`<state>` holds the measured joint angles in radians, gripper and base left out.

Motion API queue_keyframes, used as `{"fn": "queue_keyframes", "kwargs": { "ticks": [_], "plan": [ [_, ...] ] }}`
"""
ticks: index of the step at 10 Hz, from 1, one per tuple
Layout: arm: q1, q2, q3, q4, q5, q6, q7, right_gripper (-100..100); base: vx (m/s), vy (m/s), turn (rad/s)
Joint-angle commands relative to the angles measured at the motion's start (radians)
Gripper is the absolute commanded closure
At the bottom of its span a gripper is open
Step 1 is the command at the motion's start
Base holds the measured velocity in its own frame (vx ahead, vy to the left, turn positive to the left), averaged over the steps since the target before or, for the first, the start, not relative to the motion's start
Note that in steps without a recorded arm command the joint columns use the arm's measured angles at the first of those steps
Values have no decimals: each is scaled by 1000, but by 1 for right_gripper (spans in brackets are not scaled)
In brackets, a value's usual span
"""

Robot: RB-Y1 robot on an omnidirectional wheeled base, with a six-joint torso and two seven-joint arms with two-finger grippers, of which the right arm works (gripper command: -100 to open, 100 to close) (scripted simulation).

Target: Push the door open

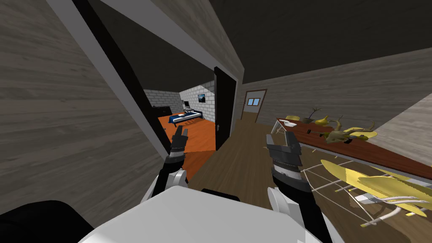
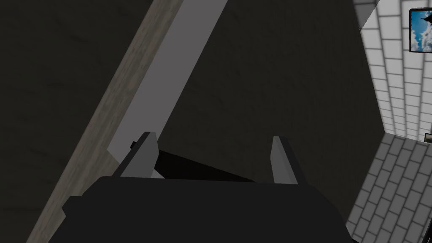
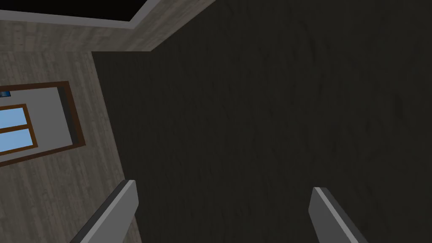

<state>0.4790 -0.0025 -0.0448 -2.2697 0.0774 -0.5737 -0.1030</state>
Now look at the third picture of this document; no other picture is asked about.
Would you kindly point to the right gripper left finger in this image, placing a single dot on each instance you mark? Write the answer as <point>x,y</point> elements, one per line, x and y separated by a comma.
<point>114,219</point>

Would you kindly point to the brown framed window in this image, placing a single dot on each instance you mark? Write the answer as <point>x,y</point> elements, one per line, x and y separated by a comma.
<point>13,130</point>

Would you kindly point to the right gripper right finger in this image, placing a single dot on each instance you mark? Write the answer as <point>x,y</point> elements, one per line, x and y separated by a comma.
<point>332,222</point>

